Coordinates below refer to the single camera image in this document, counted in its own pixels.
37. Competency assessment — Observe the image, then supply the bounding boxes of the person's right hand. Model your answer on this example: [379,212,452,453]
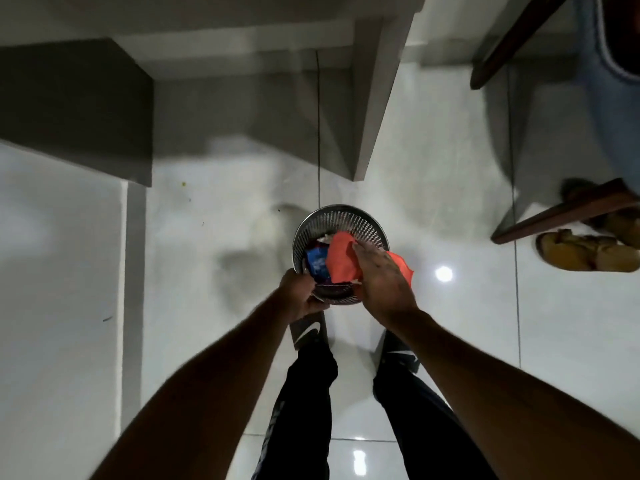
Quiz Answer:
[352,240,419,329]

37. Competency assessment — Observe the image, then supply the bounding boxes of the person's left hand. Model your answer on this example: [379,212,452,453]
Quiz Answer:
[276,269,331,324]

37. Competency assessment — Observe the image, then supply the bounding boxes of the orange plastic wrapper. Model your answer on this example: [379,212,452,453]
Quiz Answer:
[325,232,415,288]

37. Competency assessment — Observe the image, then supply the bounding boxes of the metal mesh waste basket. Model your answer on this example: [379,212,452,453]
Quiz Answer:
[292,204,390,306]

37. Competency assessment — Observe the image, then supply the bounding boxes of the person's right forearm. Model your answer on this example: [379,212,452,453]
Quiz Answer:
[387,309,640,480]

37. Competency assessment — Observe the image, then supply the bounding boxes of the person's left forearm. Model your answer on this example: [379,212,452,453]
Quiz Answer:
[89,294,292,480]

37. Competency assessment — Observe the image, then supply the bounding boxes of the person's left black slipper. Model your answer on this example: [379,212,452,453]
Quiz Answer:
[289,312,329,351]

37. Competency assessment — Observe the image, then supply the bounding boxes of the person's black slipper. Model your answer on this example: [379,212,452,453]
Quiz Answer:
[375,330,421,374]
[289,312,329,351]

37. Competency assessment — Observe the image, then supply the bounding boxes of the blue packet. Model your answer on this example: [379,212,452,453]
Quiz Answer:
[305,246,332,283]

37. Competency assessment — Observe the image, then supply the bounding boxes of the person's right black slipper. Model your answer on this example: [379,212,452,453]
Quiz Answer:
[375,330,421,374]

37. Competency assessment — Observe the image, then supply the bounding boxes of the person's left trouser leg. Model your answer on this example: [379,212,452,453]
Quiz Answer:
[251,339,339,480]

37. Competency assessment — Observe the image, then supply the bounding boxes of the person's trouser leg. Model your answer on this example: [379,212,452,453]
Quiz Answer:
[372,359,497,480]
[251,339,339,480]

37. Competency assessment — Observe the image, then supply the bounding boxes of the person's right trouser leg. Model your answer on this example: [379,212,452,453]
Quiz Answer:
[372,359,497,480]

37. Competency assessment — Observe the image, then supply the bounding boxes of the brown wooden chair leg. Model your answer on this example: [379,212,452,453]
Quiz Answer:
[490,178,640,245]
[470,0,572,90]

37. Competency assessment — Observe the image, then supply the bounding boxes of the tan sandal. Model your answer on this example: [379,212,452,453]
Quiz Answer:
[560,178,640,249]
[535,229,640,273]

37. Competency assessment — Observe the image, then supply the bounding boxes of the grey desk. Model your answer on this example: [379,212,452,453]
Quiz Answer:
[0,0,428,188]

